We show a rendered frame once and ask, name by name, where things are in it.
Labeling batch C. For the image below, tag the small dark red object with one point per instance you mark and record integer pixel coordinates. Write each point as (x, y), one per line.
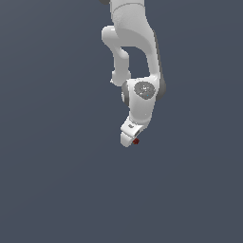
(136, 141)

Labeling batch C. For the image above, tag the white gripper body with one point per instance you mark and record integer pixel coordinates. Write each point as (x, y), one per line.
(129, 132)

